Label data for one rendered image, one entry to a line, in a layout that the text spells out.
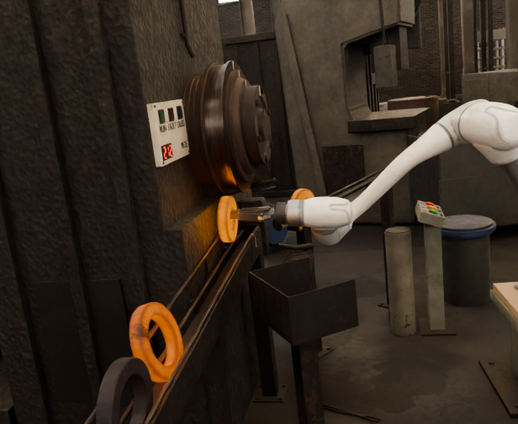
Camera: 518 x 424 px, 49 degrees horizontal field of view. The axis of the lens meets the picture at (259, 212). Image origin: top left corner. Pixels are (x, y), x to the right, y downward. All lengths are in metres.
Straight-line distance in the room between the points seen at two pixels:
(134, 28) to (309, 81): 3.21
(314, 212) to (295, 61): 3.05
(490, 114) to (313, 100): 3.08
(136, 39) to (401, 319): 1.82
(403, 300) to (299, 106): 2.40
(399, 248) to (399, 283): 0.17
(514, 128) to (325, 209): 0.60
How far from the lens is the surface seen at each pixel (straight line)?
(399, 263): 2.74
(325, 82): 4.72
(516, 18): 10.78
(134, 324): 1.35
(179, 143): 1.83
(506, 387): 2.48
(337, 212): 1.82
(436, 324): 2.92
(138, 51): 1.67
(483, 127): 1.80
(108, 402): 1.13
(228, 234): 1.87
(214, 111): 1.87
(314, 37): 4.75
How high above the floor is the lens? 1.27
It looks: 13 degrees down
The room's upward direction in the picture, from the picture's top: 7 degrees counter-clockwise
